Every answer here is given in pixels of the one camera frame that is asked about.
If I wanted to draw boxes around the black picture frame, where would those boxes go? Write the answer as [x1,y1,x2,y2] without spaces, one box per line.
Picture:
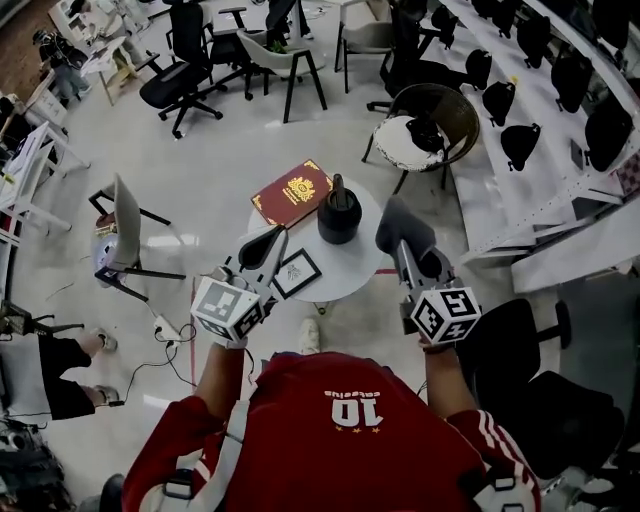
[271,248,324,301]

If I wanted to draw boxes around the row of black bags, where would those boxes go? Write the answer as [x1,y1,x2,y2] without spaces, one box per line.
[432,0,636,174]

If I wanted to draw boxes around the white desk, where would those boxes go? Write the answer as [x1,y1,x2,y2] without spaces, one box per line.
[0,122,92,246]

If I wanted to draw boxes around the grey fleece cloth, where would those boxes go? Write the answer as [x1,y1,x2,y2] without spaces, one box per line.
[374,194,437,264]

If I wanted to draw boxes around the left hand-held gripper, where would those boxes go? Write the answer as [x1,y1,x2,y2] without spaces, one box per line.
[189,223,292,350]

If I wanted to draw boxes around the person's right forearm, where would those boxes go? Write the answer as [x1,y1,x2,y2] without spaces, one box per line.
[422,344,479,421]

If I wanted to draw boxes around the white round seat cushion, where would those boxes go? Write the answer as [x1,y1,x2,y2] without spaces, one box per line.
[373,115,449,174]

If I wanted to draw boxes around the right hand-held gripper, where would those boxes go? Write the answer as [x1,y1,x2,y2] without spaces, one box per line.
[394,238,483,347]

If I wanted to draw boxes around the black kettle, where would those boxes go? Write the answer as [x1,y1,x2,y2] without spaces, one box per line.
[317,173,364,246]

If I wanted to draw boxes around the white power strip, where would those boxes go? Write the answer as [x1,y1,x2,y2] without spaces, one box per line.
[153,314,184,344]

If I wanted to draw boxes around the person's left forearm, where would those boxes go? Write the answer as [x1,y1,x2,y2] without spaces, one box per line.
[194,342,251,416]

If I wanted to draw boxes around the black mesh metal chair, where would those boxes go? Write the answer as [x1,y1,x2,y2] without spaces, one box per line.
[0,299,85,342]

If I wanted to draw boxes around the white purple bag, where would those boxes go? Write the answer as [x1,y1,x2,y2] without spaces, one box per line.
[91,233,122,290]

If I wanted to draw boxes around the black office chair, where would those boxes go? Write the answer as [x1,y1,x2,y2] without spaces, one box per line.
[138,0,225,140]
[457,298,626,481]
[207,0,264,101]
[367,0,474,114]

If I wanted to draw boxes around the brown wicker chair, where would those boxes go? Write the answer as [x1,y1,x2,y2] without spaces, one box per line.
[360,82,481,194]

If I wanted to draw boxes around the person's red jersey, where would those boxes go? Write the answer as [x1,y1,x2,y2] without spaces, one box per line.
[122,349,544,512]

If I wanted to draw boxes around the white shelf rack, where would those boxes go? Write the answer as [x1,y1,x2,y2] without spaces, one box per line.
[439,0,640,296]

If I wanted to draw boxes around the black floor cable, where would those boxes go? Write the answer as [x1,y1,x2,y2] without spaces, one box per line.
[122,322,199,401]

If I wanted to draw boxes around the small wooden table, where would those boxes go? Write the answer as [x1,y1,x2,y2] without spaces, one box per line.
[79,34,146,106]

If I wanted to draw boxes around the white harness strap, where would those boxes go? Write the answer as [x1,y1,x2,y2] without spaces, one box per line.
[149,399,251,512]
[469,462,539,512]

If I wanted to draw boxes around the grey shell chair black legs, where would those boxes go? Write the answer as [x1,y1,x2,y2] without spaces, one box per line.
[88,172,189,304]
[236,29,329,124]
[333,19,396,94]

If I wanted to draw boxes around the red book gold ornament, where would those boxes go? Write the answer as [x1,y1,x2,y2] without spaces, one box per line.
[249,158,335,230]

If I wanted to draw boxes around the black pouch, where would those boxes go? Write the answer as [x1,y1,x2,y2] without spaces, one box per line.
[405,115,446,154]

